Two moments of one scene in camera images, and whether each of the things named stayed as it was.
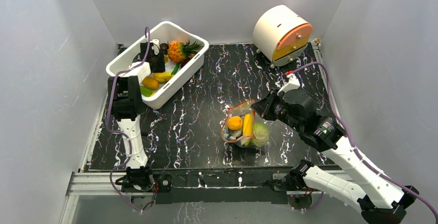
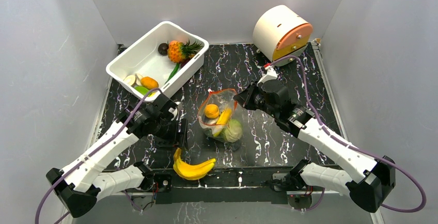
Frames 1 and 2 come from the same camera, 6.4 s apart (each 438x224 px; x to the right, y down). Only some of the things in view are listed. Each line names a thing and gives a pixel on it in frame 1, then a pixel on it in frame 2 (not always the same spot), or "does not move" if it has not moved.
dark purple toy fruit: (164, 46) does not move
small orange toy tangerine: (234, 123) to (212, 111)
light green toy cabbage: (261, 134) to (233, 131)
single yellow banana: (247, 128) to (223, 120)
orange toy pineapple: (178, 51) does not move
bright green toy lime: (145, 92) does not move
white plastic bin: (165, 33) does not move
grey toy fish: (232, 135) to (209, 122)
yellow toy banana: (162, 77) to (191, 171)
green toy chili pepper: (176, 68) does not move
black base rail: (229, 186) does not move
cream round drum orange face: (280, 35) does not move
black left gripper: (159, 56) to (171, 141)
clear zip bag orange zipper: (238, 123) to (219, 116)
